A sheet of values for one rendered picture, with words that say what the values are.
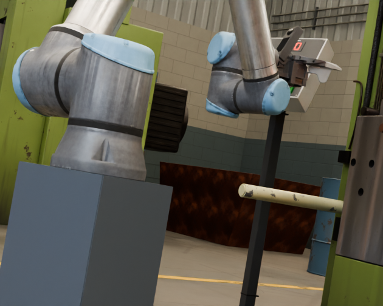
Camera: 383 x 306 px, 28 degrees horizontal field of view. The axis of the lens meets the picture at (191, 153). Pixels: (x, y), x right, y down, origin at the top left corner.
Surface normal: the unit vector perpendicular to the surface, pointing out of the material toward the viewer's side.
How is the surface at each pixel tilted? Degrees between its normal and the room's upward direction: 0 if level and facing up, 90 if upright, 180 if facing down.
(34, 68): 84
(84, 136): 70
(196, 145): 90
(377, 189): 90
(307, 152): 90
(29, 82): 101
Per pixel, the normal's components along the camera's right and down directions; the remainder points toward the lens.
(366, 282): -0.87, -0.17
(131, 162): 0.76, -0.24
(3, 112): 0.48, 0.04
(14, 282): -0.55, -0.13
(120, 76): 0.25, 0.00
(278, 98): 0.73, 0.17
